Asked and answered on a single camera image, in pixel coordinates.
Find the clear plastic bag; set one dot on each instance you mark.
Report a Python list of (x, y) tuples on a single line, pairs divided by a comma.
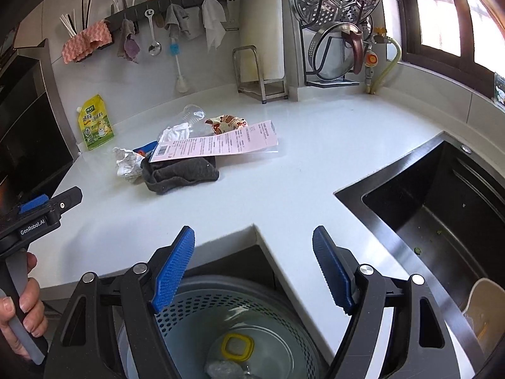
[(225, 371)]

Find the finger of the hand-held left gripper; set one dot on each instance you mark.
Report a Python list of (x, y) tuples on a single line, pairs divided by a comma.
[(33, 204), (68, 202)]

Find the dark wall hook rail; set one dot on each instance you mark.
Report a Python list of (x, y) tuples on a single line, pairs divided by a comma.
[(177, 2)]

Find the steel cutting board rack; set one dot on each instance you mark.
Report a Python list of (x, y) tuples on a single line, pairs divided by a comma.
[(260, 87)]

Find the printed glass mug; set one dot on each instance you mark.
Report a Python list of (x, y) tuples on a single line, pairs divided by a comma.
[(499, 92)]

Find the pink sponge cloth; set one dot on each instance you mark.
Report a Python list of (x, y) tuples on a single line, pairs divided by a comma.
[(85, 41)]

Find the person's left hand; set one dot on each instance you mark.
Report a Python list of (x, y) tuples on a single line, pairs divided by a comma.
[(31, 316)]

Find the black lid rack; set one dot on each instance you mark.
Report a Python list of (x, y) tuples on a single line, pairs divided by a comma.
[(327, 83)]

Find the black chopsticks bundle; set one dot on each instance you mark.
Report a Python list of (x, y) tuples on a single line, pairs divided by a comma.
[(87, 12)]

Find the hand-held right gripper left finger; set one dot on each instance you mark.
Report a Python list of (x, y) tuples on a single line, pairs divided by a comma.
[(173, 270)]

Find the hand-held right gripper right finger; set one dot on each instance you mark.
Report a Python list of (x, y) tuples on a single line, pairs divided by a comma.
[(331, 270)]

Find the dark grey sock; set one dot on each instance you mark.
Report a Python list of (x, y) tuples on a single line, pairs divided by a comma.
[(177, 175)]

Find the white paper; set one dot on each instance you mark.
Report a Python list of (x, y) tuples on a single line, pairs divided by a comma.
[(128, 166)]

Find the yellow seasoning pouch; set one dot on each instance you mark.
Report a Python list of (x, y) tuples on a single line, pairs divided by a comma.
[(94, 124)]

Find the dark steel sink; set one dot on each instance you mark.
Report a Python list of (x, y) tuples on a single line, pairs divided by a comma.
[(426, 213)]

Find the white tissue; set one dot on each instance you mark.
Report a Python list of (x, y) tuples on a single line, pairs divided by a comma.
[(175, 132)]

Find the white bottle brush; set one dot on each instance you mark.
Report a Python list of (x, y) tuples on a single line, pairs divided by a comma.
[(179, 71)]

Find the white chopsticks bundle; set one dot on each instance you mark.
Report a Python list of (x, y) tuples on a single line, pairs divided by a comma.
[(68, 23)]

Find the white cutting board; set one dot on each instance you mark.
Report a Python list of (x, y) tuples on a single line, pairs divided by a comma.
[(264, 19)]

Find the blue orange packet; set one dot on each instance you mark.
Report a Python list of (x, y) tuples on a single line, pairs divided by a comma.
[(143, 148)]

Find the steel smiley ladle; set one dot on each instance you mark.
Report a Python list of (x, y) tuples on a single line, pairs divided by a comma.
[(154, 45)]

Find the white hanging cloth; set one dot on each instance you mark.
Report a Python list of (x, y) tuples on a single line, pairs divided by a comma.
[(213, 23)]

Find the patterned snack wrapper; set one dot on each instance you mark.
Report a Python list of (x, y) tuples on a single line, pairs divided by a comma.
[(225, 124)]

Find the gas valve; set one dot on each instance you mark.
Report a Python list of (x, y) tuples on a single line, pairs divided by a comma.
[(371, 61)]

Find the grey trash bin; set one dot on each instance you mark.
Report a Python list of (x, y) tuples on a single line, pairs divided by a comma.
[(197, 316)]

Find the dark framed window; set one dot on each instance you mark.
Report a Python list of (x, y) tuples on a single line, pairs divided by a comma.
[(410, 15)]

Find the clear plastic cup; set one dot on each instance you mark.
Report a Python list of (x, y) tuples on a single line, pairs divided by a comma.
[(191, 114)]

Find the pink paper sheet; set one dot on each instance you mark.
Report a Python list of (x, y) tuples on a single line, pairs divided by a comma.
[(221, 142)]

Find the grey purple hanging cloth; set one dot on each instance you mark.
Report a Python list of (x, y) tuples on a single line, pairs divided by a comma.
[(129, 43)]

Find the glass pot lid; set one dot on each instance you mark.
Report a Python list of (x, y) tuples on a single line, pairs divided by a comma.
[(331, 55)]

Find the cream plastic container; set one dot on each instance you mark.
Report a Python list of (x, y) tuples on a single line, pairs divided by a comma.
[(487, 308)]

